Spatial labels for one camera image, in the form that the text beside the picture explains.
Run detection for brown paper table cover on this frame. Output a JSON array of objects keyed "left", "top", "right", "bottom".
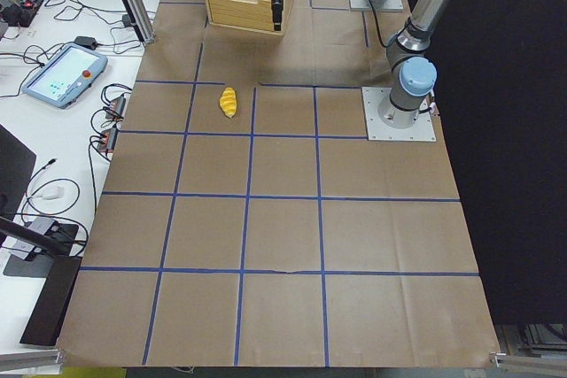
[{"left": 58, "top": 0, "right": 498, "bottom": 367}]

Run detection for near teach pendant tablet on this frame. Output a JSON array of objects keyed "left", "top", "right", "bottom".
[{"left": 22, "top": 42, "right": 108, "bottom": 109}]

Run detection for yellow toy bread loaf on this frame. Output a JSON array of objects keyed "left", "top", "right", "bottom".
[{"left": 219, "top": 87, "right": 237, "bottom": 119}]

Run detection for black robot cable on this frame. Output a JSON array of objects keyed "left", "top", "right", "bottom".
[{"left": 336, "top": 0, "right": 400, "bottom": 50}]

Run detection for black monitor stand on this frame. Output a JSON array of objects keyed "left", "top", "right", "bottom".
[{"left": 0, "top": 125, "right": 83, "bottom": 346}]

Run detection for black power adapter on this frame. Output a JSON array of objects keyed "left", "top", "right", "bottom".
[{"left": 74, "top": 36, "right": 98, "bottom": 50}]

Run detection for white charger block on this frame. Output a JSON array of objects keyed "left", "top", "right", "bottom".
[{"left": 40, "top": 185, "right": 65, "bottom": 200}]

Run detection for lower wooden drawer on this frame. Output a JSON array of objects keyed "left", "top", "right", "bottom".
[{"left": 208, "top": 0, "right": 275, "bottom": 32}]

